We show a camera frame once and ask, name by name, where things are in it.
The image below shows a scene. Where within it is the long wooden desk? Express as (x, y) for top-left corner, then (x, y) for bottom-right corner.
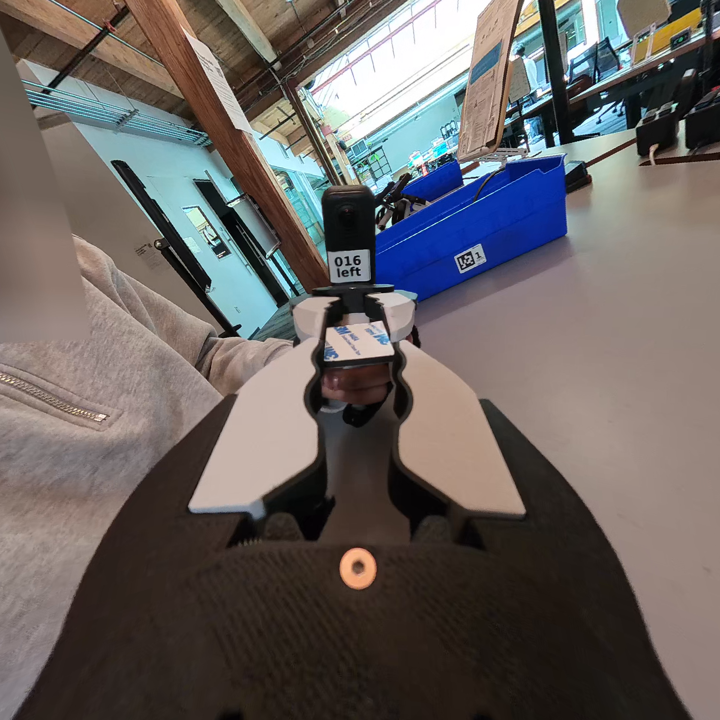
(565, 31), (720, 127)

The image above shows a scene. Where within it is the brown cardboard clipboard sign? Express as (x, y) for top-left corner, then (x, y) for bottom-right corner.
(457, 0), (527, 163)

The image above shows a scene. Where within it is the large blue plastic bin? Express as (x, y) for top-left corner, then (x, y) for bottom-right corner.
(374, 154), (568, 302)

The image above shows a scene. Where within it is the white paper notice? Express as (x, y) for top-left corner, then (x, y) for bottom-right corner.
(183, 25), (255, 136)

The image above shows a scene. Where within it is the black office chair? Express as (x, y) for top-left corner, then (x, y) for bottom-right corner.
(567, 38), (621, 88)

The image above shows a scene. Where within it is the black steel pillar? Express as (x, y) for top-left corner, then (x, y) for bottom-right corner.
(537, 0), (576, 145)

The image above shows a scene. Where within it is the yellow box with display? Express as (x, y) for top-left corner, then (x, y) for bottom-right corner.
(630, 8), (705, 64)

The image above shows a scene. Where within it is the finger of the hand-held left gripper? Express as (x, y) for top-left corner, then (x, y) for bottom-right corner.
(289, 296), (339, 345)
(366, 292), (419, 343)

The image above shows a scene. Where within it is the black square adhesive pad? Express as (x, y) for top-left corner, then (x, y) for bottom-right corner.
(322, 321), (399, 370)

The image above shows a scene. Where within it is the person's left forearm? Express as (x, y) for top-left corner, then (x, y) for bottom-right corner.
(194, 333), (297, 397)

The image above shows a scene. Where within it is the person's left hand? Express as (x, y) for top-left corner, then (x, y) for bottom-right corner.
(321, 364), (396, 407)

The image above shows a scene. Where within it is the person's grey zip hoodie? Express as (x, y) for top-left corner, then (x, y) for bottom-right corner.
(0, 236), (296, 720)

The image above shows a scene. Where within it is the wooden post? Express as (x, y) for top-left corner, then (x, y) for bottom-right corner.
(125, 0), (334, 294)

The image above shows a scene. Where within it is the small blue plastic bin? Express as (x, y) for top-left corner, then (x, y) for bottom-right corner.
(402, 160), (465, 204)

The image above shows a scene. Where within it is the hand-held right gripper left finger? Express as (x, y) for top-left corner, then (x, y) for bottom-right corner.
(188, 339), (333, 521)

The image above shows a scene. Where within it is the metal cable tray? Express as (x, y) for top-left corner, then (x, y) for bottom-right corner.
(21, 78), (213, 148)

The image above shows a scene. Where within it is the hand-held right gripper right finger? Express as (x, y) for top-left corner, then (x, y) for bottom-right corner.
(390, 342), (527, 521)

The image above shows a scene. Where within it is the black and white device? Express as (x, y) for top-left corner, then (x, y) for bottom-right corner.
(374, 179), (429, 231)

